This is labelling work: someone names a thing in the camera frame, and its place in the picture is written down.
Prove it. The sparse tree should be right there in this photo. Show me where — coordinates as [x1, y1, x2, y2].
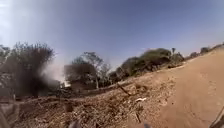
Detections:
[63, 50, 113, 91]

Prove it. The row of green bushes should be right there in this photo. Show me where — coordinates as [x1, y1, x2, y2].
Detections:
[109, 47, 186, 83]

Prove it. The white litter scrap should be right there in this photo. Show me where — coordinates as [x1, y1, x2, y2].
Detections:
[134, 96, 148, 103]

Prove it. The dry brush-strewn ground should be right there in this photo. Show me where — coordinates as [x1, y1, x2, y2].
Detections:
[0, 71, 178, 128]

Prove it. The robot's own part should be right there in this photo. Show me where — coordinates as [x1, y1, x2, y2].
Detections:
[142, 122, 153, 128]
[68, 121, 80, 128]

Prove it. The dense bushy tree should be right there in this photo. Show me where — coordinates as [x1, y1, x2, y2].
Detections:
[0, 41, 56, 99]

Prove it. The reddish-brown dirt ground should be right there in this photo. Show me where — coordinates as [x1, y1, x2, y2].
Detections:
[146, 46, 224, 128]

